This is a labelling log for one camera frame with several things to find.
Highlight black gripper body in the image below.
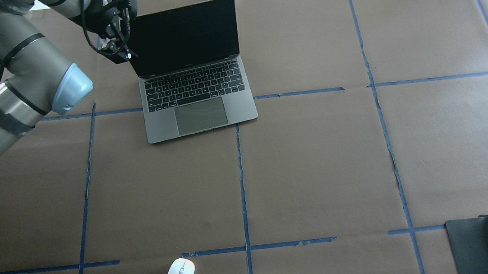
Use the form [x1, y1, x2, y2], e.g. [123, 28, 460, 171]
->
[91, 0, 138, 35]

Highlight grey laptop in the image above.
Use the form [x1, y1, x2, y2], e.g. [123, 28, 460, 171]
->
[127, 0, 258, 144]

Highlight black mouse pad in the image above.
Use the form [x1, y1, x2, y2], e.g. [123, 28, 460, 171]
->
[445, 214, 488, 274]

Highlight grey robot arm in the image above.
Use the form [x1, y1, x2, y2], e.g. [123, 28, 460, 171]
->
[0, 0, 137, 156]

